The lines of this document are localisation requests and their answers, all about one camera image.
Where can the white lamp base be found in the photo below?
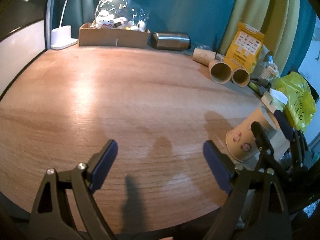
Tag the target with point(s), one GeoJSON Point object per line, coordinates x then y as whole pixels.
{"type": "Point", "coordinates": [61, 37]}

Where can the stainless steel tumbler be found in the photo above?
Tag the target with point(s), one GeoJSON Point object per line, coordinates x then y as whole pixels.
{"type": "Point", "coordinates": [170, 41]}

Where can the yellow plastic bag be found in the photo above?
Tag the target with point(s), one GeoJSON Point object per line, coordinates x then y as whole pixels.
{"type": "Point", "coordinates": [301, 106]}

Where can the plastic bottle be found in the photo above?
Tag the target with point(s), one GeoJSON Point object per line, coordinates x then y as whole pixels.
{"type": "Point", "coordinates": [269, 59]}

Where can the yellow paper bag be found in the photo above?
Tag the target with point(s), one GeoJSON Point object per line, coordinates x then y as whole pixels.
{"type": "Point", "coordinates": [245, 48]}

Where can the beige tissue box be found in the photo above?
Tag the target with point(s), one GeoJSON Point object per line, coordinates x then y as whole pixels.
{"type": "Point", "coordinates": [274, 100]}

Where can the printed paper cup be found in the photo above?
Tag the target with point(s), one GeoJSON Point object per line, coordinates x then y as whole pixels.
{"type": "Point", "coordinates": [240, 140]}

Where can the clear plastic toy bag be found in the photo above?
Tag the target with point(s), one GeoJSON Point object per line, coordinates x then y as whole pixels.
{"type": "Point", "coordinates": [120, 14]}

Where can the white perforated basket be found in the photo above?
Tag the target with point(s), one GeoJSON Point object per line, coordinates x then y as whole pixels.
{"type": "Point", "coordinates": [268, 72]}

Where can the short cardboard tube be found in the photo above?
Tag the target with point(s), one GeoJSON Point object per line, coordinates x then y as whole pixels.
{"type": "Point", "coordinates": [240, 77]}

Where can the far cardboard tube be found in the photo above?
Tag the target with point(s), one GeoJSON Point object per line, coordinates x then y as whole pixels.
{"type": "Point", "coordinates": [203, 56]}

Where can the grey cloth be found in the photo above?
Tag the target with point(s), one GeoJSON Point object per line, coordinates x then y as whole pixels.
{"type": "Point", "coordinates": [259, 85]}

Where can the brown cardboard box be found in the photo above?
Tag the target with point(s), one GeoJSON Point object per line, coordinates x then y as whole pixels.
{"type": "Point", "coordinates": [112, 37]}

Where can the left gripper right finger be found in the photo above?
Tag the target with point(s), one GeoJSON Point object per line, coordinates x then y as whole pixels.
{"type": "Point", "coordinates": [268, 215]}

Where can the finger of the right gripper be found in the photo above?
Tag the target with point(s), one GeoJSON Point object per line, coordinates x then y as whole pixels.
{"type": "Point", "coordinates": [300, 154]}
{"type": "Point", "coordinates": [266, 152]}

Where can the large cardboard tube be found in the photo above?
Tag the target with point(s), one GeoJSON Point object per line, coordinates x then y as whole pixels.
{"type": "Point", "coordinates": [220, 72]}

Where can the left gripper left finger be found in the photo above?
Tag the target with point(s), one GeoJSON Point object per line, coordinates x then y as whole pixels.
{"type": "Point", "coordinates": [51, 216]}

